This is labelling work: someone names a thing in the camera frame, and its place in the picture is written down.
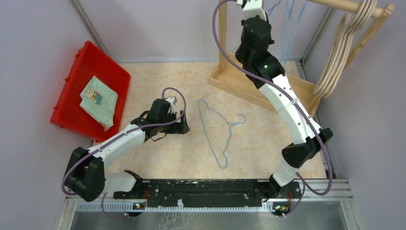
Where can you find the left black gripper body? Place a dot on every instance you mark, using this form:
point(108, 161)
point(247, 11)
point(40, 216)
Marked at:
point(176, 127)

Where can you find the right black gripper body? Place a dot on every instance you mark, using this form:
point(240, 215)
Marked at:
point(238, 54)

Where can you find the blue wire hanger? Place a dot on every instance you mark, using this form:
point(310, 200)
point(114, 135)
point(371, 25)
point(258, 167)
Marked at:
point(296, 26)
point(271, 5)
point(230, 126)
point(289, 6)

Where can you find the beige plastic hanger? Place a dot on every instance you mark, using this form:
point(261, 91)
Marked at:
point(337, 47)
point(331, 47)
point(342, 47)
point(334, 47)

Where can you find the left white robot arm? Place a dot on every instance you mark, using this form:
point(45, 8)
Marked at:
point(85, 175)

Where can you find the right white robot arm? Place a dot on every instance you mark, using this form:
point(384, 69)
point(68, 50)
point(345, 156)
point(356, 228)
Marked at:
point(268, 76)

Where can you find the wooden hanger rack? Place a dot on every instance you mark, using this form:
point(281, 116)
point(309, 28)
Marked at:
point(361, 21)

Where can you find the folded light green cloth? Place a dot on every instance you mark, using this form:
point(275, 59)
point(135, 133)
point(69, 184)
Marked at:
point(99, 101)

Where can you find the red plastic bin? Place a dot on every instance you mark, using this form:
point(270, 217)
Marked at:
point(90, 61)

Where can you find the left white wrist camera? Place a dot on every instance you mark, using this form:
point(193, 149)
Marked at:
point(173, 101)

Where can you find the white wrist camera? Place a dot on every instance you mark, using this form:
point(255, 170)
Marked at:
point(252, 8)
point(173, 101)

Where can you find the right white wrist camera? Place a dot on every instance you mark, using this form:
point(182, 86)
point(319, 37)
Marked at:
point(252, 8)

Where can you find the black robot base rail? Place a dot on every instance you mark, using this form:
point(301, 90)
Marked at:
point(229, 193)

